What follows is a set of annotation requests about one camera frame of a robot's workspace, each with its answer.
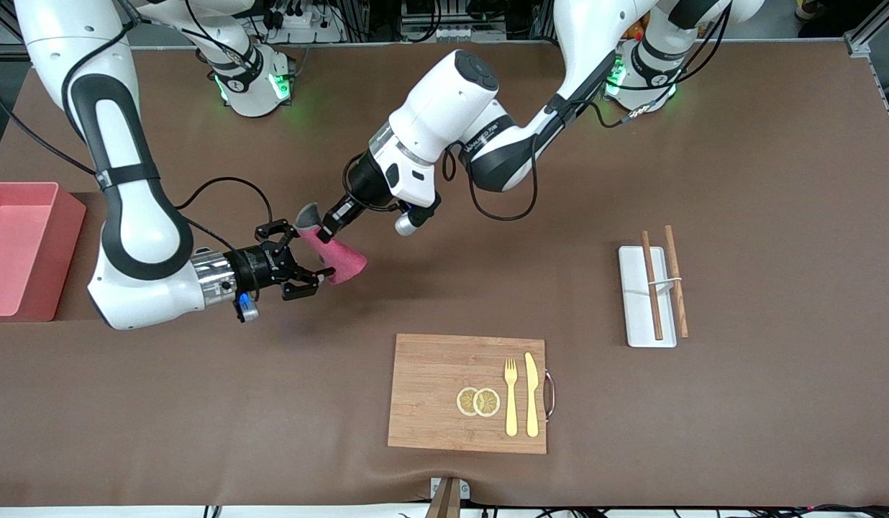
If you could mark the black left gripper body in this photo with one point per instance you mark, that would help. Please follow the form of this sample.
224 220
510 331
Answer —
361 184

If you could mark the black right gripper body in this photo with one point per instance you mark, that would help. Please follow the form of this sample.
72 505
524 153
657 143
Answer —
255 269

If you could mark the pink cloth with grey back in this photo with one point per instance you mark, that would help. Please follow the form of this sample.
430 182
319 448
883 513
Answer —
340 259

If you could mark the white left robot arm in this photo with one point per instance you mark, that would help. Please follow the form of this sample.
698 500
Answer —
452 101

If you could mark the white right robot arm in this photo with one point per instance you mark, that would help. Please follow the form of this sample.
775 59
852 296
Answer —
139 237

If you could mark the brown table mat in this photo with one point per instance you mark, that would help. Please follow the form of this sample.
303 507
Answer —
488 288

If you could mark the bamboo cutting board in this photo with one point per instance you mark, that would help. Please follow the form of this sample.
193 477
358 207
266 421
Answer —
430 388

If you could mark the white power strip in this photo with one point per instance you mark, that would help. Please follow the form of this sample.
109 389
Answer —
459 32
293 20

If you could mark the lemon slice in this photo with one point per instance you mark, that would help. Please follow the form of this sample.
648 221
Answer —
464 401
488 403

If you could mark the pink plastic bin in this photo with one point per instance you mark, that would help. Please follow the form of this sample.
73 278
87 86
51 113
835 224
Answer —
27 273

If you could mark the yellow fork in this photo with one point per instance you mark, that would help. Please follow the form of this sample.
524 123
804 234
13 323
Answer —
511 410

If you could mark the yellow knife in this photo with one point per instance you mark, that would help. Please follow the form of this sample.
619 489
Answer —
532 396

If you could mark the brown wooden chopstick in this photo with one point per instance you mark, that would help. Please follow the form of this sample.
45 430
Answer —
649 266
672 252

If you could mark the white rectangular tray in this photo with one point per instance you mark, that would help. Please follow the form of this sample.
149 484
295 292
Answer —
635 316

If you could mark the orange packaged snacks pile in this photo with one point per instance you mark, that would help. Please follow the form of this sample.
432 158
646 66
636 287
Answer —
635 30

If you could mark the camera stand bracket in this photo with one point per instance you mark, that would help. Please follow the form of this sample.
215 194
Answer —
450 500

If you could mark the aluminium frame post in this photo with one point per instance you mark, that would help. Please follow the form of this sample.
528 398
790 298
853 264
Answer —
858 44

